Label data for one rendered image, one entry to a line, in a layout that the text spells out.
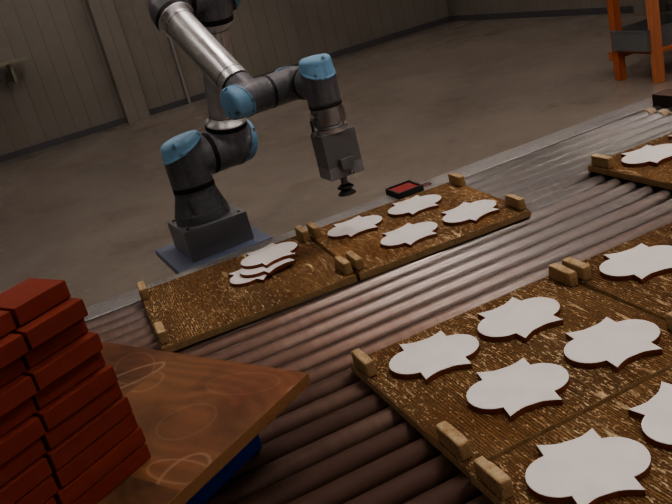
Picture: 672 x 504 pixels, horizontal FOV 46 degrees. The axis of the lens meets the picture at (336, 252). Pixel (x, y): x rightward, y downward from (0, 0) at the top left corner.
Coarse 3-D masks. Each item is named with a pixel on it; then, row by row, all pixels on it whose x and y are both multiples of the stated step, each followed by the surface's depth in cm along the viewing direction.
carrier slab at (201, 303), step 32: (320, 256) 175; (160, 288) 180; (192, 288) 175; (224, 288) 171; (256, 288) 166; (288, 288) 162; (320, 288) 159; (160, 320) 163; (192, 320) 159; (224, 320) 155
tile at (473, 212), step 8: (480, 200) 181; (488, 200) 180; (456, 208) 180; (464, 208) 179; (472, 208) 178; (480, 208) 176; (488, 208) 175; (448, 216) 176; (456, 216) 175; (464, 216) 174; (472, 216) 173; (480, 216) 172; (448, 224) 174; (456, 224) 172
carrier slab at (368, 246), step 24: (432, 192) 197; (456, 192) 193; (480, 192) 189; (384, 216) 189; (408, 216) 185; (432, 216) 181; (504, 216) 171; (528, 216) 171; (312, 240) 189; (336, 240) 182; (360, 240) 178; (432, 240) 168; (456, 240) 166; (384, 264) 162
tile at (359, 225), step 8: (360, 216) 191; (368, 216) 189; (376, 216) 188; (336, 224) 189; (344, 224) 188; (352, 224) 187; (360, 224) 185; (368, 224) 184; (376, 224) 184; (328, 232) 186; (336, 232) 184; (344, 232) 183; (352, 232) 182; (360, 232) 181
